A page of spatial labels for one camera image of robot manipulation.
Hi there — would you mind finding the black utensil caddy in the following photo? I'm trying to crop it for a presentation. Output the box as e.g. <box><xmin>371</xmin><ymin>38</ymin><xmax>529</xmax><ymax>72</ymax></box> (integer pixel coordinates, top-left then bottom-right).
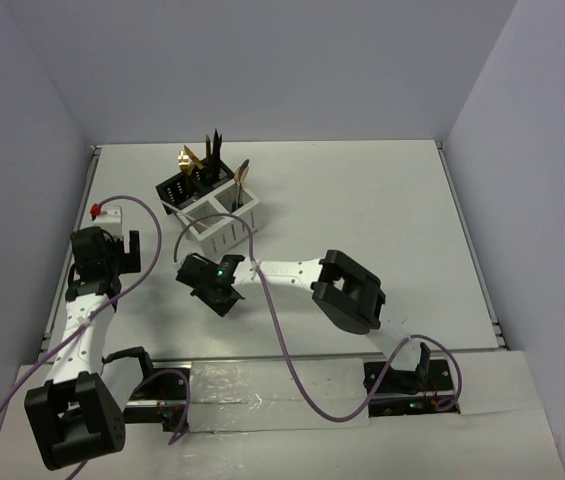
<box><xmin>155</xmin><ymin>161</ymin><xmax>234</xmax><ymax>210</ymax></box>

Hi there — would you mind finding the white chopstick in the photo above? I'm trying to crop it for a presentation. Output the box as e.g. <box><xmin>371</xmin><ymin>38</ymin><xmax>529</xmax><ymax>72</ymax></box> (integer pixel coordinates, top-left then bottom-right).
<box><xmin>159</xmin><ymin>199</ymin><xmax>209</xmax><ymax>230</ymax></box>

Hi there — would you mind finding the aluminium table rail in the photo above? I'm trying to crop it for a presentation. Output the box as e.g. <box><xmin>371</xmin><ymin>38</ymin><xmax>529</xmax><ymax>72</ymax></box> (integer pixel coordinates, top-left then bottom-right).
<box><xmin>36</xmin><ymin>145</ymin><xmax>102</xmax><ymax>361</ymax></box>

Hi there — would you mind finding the gold fork green handle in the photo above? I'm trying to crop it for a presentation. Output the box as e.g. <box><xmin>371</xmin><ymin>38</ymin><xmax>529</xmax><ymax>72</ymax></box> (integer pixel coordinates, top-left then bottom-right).
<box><xmin>178</xmin><ymin>150</ymin><xmax>191</xmax><ymax>174</ymax></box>
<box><xmin>183</xmin><ymin>158</ymin><xmax>196</xmax><ymax>190</ymax></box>

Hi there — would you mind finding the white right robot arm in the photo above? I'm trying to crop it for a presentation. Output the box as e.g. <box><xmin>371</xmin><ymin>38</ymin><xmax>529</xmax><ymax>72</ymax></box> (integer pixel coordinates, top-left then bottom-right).
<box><xmin>176</xmin><ymin>250</ymin><xmax>432</xmax><ymax>391</ymax></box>

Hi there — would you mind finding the white utensil caddy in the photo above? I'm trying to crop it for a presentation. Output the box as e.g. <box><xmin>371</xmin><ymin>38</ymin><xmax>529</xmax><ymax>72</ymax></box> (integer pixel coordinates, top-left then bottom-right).
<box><xmin>182</xmin><ymin>183</ymin><xmax>264</xmax><ymax>259</ymax></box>

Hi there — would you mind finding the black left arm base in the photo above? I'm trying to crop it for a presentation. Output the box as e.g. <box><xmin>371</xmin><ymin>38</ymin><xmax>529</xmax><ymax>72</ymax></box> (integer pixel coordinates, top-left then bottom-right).
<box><xmin>102</xmin><ymin>347</ymin><xmax>191</xmax><ymax>439</ymax></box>

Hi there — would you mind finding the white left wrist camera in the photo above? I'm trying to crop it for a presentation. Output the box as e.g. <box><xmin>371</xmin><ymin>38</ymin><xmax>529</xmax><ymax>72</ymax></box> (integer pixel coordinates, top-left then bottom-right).
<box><xmin>89</xmin><ymin>203</ymin><xmax>123</xmax><ymax>240</ymax></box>

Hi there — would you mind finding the gold spoon green handle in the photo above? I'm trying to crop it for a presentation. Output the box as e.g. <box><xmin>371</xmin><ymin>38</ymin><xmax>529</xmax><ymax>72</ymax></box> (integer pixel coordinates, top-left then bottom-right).
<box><xmin>232</xmin><ymin>167</ymin><xmax>242</xmax><ymax>212</ymax></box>

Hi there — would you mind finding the black spoon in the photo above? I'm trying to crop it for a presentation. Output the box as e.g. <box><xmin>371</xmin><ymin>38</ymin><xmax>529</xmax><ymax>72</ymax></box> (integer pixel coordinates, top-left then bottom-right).
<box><xmin>238</xmin><ymin>159</ymin><xmax>250</xmax><ymax>204</ymax></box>

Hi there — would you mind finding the purple cable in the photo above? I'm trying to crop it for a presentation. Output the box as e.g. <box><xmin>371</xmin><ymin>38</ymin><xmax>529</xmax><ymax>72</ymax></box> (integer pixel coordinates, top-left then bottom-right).
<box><xmin>0</xmin><ymin>195</ymin><xmax>191</xmax><ymax>480</ymax></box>
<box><xmin>174</xmin><ymin>213</ymin><xmax>462</xmax><ymax>422</ymax></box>

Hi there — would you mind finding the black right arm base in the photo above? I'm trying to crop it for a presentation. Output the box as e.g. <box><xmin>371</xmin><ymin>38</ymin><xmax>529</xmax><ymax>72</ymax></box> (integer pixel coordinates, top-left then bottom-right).
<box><xmin>367</xmin><ymin>354</ymin><xmax>461</xmax><ymax>417</ymax></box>

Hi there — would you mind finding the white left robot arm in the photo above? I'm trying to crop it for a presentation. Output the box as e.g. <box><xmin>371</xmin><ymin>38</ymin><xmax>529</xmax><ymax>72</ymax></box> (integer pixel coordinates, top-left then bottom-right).
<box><xmin>24</xmin><ymin>226</ymin><xmax>158</xmax><ymax>471</ymax></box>

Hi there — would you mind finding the black knife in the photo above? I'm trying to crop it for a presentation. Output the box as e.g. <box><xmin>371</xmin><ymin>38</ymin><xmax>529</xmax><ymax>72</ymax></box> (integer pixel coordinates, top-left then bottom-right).
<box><xmin>213</xmin><ymin>130</ymin><xmax>223</xmax><ymax>171</ymax></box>
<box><xmin>211</xmin><ymin>130</ymin><xmax>222</xmax><ymax>171</ymax></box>

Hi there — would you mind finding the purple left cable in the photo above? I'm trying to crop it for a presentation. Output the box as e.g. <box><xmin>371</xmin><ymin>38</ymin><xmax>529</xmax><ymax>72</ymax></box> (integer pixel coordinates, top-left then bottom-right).
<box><xmin>0</xmin><ymin>195</ymin><xmax>191</xmax><ymax>480</ymax></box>

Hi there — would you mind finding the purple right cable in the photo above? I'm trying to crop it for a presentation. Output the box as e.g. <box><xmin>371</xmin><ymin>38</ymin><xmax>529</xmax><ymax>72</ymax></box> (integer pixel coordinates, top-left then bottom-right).
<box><xmin>174</xmin><ymin>213</ymin><xmax>462</xmax><ymax>422</ymax></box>

